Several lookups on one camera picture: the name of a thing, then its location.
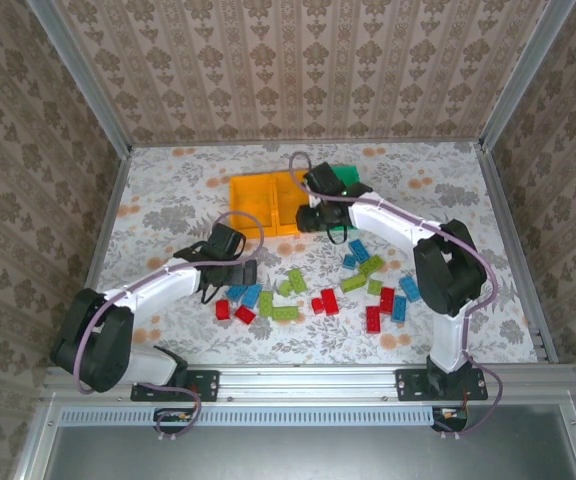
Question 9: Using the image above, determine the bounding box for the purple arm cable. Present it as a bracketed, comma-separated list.
[287, 151, 504, 441]
[74, 210, 266, 444]

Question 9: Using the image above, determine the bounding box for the aluminium front rail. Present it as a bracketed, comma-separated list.
[42, 363, 576, 402]

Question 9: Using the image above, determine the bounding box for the aluminium frame post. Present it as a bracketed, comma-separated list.
[25, 0, 134, 156]
[480, 0, 576, 151]

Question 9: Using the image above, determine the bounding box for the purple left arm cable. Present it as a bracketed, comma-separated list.
[74, 210, 266, 444]

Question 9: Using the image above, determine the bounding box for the green plastic bin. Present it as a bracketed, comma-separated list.
[328, 163, 363, 234]

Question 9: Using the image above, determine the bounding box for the aluminium side rail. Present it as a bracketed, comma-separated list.
[62, 147, 134, 369]
[475, 142, 559, 366]

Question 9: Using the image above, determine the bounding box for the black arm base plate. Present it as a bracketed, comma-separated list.
[395, 368, 489, 403]
[130, 368, 221, 403]

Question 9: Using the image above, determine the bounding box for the grey metal panel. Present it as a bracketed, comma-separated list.
[15, 403, 576, 480]

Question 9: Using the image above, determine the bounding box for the grey slotted cable duct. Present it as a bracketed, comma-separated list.
[57, 405, 442, 428]

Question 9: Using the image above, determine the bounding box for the black right camera cable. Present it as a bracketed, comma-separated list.
[326, 222, 350, 246]

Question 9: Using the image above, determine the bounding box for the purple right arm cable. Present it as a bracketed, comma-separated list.
[287, 151, 504, 441]

